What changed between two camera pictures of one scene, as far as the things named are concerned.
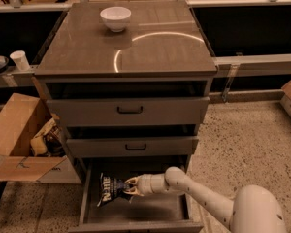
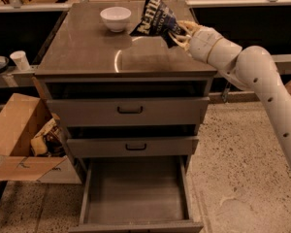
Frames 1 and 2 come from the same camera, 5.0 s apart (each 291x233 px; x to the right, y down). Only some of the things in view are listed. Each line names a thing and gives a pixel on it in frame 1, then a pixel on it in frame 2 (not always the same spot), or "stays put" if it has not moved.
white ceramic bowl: (115, 17) stays put
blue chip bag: (110, 187) to (157, 20)
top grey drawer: (130, 112) stays put
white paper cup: (20, 58) stays put
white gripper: (145, 184) to (204, 45)
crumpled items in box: (49, 141) stays put
